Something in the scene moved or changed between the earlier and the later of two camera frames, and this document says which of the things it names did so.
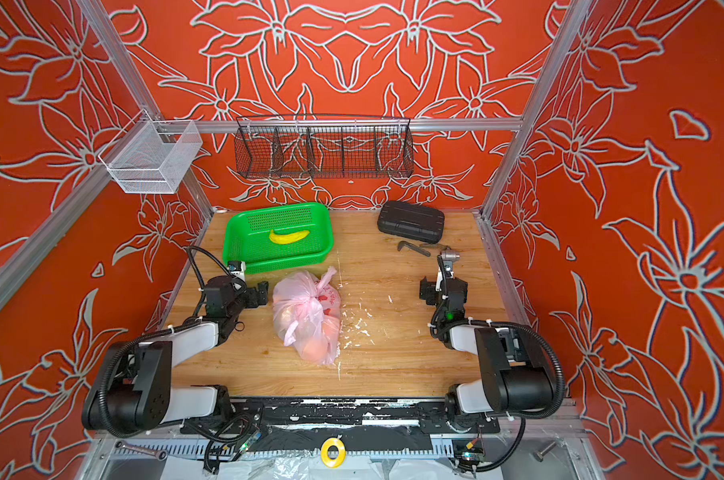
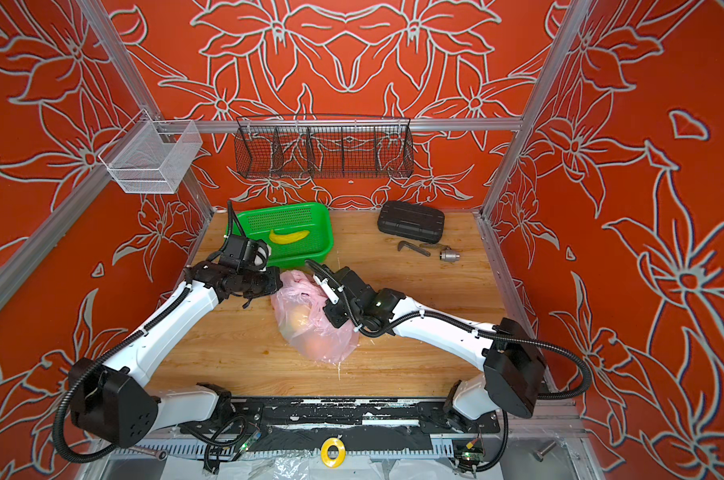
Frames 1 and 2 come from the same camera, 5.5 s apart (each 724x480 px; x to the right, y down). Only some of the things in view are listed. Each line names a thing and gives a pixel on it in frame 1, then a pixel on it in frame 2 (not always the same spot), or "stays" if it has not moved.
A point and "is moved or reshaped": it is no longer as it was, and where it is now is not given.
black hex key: [414, 247] stays
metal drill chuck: [449, 256] stays
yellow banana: [287, 239] stays
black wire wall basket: [324, 146] stays
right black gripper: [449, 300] to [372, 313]
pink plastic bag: [307, 309] is moved or reshaped
